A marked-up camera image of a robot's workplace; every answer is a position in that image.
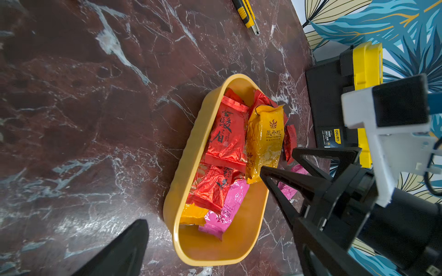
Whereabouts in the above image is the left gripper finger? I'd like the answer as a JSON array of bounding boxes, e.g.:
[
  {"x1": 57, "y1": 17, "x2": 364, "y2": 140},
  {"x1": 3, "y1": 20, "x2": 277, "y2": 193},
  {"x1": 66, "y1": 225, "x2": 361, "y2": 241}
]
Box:
[{"x1": 74, "y1": 219, "x2": 149, "y2": 276}]

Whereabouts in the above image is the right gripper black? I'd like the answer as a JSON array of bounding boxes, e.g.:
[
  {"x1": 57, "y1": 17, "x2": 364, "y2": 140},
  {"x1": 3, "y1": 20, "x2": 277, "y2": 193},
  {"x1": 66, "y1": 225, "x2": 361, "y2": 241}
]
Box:
[{"x1": 260, "y1": 147, "x2": 442, "y2": 276}]

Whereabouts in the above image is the pink tea bag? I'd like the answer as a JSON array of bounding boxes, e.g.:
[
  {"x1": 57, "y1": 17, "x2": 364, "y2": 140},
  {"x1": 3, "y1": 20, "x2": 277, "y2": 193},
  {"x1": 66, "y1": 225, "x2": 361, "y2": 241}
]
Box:
[
  {"x1": 198, "y1": 179, "x2": 250, "y2": 240},
  {"x1": 277, "y1": 163, "x2": 310, "y2": 201}
]

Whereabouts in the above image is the red tea bag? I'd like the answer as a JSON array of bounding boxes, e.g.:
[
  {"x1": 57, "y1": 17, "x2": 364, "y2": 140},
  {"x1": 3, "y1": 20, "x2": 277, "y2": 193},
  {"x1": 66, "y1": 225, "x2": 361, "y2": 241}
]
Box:
[
  {"x1": 186, "y1": 163, "x2": 245, "y2": 214},
  {"x1": 283, "y1": 125, "x2": 298, "y2": 164},
  {"x1": 204, "y1": 96, "x2": 248, "y2": 173},
  {"x1": 249, "y1": 90, "x2": 279, "y2": 119}
]

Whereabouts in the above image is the yellow plastic storage box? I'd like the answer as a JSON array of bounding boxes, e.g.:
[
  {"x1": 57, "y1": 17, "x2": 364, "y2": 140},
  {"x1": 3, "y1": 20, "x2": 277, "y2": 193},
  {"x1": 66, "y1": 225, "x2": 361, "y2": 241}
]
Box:
[{"x1": 163, "y1": 74, "x2": 287, "y2": 266}]

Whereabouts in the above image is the orange yellow tea bag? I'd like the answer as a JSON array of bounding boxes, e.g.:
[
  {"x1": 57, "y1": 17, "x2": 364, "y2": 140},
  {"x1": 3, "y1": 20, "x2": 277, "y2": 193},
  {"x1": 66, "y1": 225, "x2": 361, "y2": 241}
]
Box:
[{"x1": 246, "y1": 105, "x2": 284, "y2": 184}]

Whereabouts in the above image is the small orange tea bag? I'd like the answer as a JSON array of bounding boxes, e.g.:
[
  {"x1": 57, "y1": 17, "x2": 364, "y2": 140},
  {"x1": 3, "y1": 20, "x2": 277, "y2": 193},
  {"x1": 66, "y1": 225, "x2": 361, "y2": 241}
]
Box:
[{"x1": 180, "y1": 204, "x2": 208, "y2": 226}]

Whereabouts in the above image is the red tea bag in box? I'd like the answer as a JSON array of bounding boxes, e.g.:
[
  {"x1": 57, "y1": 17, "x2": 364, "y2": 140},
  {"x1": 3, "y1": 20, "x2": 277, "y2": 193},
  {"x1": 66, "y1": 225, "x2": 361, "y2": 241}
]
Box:
[{"x1": 186, "y1": 163, "x2": 245, "y2": 214}]

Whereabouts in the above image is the yellow black toolbox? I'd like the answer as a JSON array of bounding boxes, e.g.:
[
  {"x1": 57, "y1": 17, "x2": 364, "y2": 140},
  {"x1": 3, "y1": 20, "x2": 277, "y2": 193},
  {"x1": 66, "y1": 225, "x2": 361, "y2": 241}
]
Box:
[{"x1": 306, "y1": 42, "x2": 383, "y2": 168}]

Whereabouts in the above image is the yellow black utility knife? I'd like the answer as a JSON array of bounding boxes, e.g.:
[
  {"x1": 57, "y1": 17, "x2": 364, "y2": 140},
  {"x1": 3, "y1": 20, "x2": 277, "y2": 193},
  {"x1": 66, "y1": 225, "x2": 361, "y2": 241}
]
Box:
[{"x1": 232, "y1": 0, "x2": 260, "y2": 36}]

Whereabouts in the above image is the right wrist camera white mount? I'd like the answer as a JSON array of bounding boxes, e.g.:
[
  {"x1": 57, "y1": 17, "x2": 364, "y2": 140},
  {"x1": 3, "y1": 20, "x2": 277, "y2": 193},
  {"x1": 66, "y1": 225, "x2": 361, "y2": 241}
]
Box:
[{"x1": 363, "y1": 74, "x2": 442, "y2": 207}]

